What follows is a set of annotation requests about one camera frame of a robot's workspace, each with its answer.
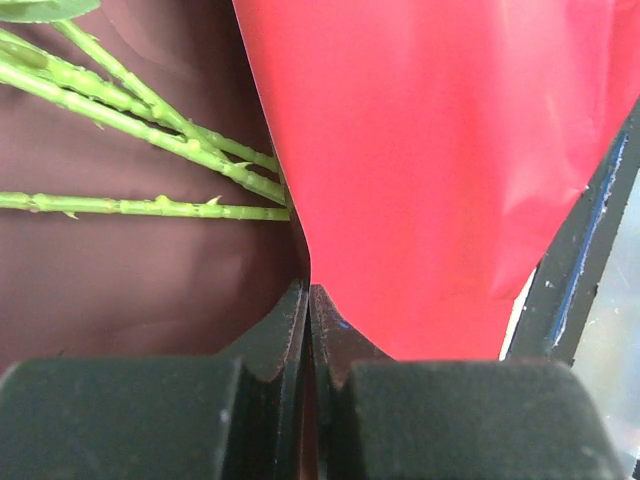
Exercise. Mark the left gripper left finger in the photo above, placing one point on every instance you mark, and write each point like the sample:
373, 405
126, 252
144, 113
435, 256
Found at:
231, 415

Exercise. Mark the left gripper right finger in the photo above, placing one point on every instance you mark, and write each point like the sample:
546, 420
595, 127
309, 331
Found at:
379, 418

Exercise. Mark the pink rose stem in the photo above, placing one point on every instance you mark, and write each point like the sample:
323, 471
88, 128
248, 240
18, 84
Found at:
161, 206

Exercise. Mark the white rose stem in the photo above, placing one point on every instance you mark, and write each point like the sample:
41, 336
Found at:
191, 149

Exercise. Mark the dark red wrapping paper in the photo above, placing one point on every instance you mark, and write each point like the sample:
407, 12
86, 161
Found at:
432, 149

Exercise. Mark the rose bud stem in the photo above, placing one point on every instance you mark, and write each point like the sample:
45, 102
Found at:
60, 15

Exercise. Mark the peach rose stem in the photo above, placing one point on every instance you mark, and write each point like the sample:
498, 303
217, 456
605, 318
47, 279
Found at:
90, 84

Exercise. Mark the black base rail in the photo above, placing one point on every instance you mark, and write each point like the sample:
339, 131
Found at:
566, 282

